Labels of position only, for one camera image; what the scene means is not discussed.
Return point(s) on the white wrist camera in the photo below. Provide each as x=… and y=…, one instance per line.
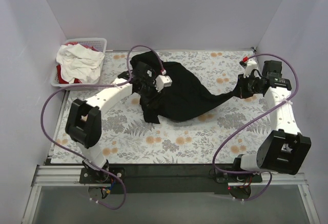
x=249, y=65
x=162, y=81

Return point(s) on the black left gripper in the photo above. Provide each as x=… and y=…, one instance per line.
x=147, y=90

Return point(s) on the red t-shirt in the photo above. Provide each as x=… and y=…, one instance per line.
x=64, y=76

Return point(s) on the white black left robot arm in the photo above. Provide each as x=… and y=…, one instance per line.
x=84, y=120

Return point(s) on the black t-shirt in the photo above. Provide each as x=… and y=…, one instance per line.
x=185, y=99

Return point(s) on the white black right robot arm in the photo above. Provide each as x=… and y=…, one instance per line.
x=285, y=148

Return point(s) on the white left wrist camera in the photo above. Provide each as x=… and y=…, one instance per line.
x=162, y=81

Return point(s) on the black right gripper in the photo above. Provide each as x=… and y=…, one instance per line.
x=243, y=86

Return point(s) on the floral patterned table mat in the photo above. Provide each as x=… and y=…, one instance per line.
x=219, y=135

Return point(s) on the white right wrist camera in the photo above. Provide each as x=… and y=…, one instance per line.
x=249, y=65

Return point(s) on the aluminium frame rail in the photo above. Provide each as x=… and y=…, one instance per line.
x=74, y=176

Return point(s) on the white t-shirt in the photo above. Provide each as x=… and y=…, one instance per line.
x=79, y=62

